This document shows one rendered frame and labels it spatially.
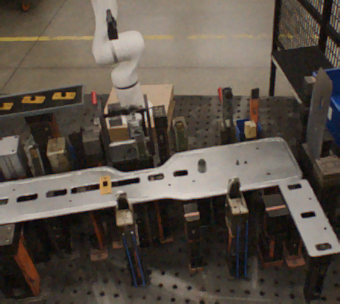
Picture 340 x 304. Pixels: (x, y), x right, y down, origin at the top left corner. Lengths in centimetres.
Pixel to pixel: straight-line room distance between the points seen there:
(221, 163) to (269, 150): 18
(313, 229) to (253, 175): 28
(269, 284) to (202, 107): 104
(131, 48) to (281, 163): 79
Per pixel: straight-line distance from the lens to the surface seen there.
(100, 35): 190
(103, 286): 170
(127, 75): 199
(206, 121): 225
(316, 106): 155
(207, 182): 154
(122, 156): 172
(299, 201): 150
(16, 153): 165
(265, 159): 162
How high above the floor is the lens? 212
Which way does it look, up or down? 40 degrees down
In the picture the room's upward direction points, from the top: 6 degrees counter-clockwise
